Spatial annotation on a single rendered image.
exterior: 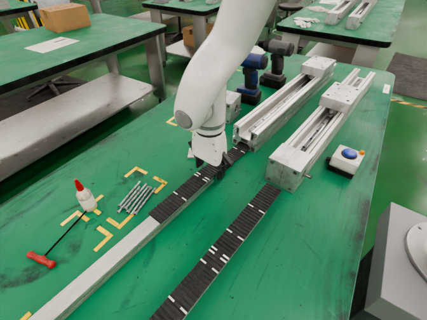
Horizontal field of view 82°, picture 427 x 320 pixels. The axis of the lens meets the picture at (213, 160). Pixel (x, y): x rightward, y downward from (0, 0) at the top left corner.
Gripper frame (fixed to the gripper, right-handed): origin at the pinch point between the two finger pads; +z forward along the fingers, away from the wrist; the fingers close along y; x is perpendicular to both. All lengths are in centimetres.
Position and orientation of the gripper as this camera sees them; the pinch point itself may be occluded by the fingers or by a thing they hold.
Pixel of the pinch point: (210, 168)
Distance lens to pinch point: 77.0
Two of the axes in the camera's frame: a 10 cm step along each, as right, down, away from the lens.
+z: 0.0, 7.4, 6.7
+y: 7.8, 4.2, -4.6
